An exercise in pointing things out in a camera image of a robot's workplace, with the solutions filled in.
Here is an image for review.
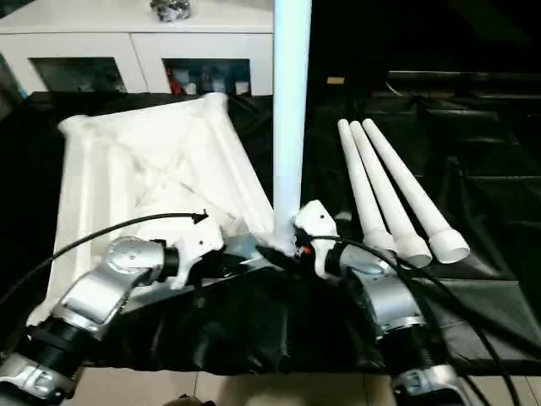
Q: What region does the white plastic table leg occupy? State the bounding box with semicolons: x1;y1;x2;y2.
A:
336;119;397;255
272;0;314;255
348;120;433;268
361;118;471;266

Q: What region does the white plastic table top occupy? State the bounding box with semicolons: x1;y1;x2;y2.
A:
27;91;297;326

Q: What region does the black work mat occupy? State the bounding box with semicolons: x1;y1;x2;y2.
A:
0;91;541;376

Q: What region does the dark robot body part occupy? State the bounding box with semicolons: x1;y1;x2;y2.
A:
168;395;216;406

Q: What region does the white cabinet with glass doors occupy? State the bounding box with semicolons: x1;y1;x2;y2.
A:
0;0;276;96

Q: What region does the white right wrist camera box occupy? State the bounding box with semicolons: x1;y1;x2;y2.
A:
293;200;339;278

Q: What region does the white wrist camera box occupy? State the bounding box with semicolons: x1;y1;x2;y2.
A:
293;200;339;278
171;219;227;291

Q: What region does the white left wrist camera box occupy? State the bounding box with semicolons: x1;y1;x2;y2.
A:
171;219;227;291

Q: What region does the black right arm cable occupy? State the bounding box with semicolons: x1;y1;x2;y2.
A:
312;236;541;406

